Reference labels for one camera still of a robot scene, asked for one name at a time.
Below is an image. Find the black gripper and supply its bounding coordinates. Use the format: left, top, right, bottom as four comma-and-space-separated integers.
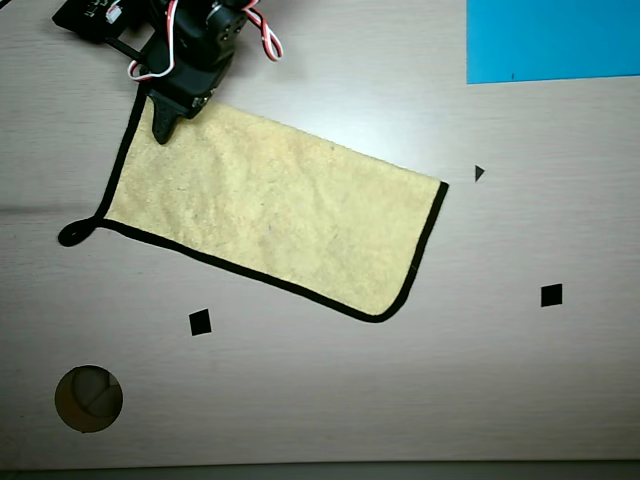
142, 0, 250, 147

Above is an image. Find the yellow towel with black trim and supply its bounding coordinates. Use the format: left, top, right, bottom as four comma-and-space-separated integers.
57, 91, 450, 324

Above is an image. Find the blue paper sheet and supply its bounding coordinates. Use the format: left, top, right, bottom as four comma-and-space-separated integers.
466, 0, 640, 85

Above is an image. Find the red white servo cable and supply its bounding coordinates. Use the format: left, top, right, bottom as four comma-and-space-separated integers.
126, 0, 180, 82
241, 0, 284, 63

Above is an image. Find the round table cable hole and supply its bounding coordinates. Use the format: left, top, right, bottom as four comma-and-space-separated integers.
53, 364, 124, 434

